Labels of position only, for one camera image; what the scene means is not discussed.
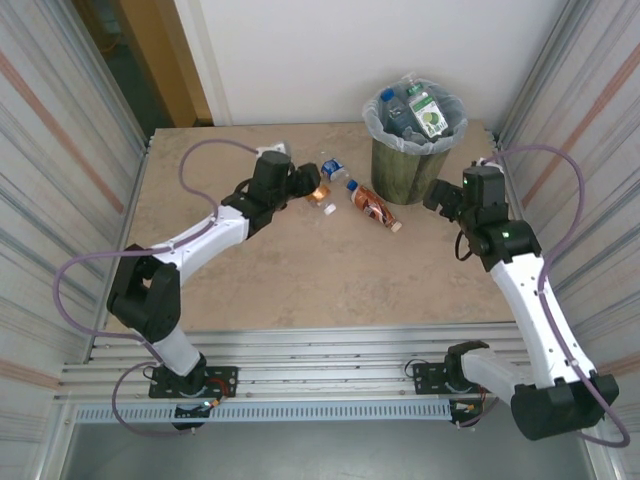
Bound white bottle lime label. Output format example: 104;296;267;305
407;92;449;140

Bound brown label bottle blue cap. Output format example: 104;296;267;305
346;179;404;234

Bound translucent plastic bin liner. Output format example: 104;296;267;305
362;74;470;156

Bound clear bottle grey-blue label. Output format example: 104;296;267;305
379;87;416;139

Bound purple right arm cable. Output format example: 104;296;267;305
457;144;631;448

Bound slotted grey cable duct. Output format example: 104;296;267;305
72;401;454;425

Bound small bottle green label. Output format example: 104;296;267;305
402;72;426;101

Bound green waste bin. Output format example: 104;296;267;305
370;139;451;206

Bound aluminium frame rails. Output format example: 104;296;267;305
53;322;600;405

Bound crushed clear bottle blue label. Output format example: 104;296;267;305
319;157;354;184

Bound brown wooden door frame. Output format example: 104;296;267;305
117;0;214;129

